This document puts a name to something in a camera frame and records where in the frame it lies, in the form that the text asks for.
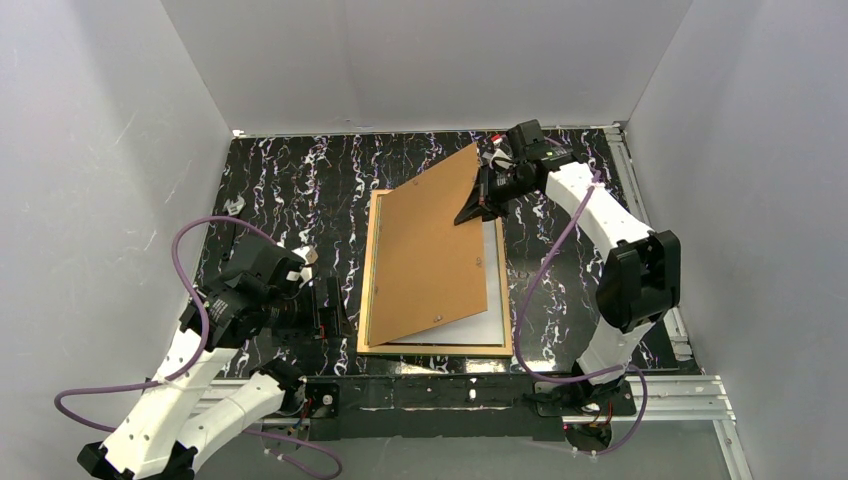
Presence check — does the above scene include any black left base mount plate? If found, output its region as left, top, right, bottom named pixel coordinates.
left=287, top=382, right=340, bottom=419

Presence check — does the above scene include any brown backing board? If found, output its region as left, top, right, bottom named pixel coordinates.
left=367, top=143, right=487, bottom=346

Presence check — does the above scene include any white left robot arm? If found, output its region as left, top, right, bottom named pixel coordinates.
left=77, top=235, right=317, bottom=479

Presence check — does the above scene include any green picture frame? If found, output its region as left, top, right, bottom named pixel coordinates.
left=356, top=189, right=513, bottom=358

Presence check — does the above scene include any aluminium rail frame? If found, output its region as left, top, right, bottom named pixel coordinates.
left=123, top=378, right=753, bottom=480

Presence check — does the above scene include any small silver clip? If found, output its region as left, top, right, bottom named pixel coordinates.
left=224, top=196, right=245, bottom=217

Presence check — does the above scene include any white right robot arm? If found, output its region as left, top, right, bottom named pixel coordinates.
left=454, top=119, right=681, bottom=406

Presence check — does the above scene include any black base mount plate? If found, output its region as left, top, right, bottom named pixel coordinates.
left=287, top=382, right=340, bottom=419
left=524, top=380, right=639, bottom=419

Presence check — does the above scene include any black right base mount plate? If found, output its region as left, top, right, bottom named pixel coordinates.
left=524, top=380, right=639, bottom=419

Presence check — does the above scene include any landscape photo print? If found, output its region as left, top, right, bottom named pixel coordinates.
left=366, top=220, right=512, bottom=356

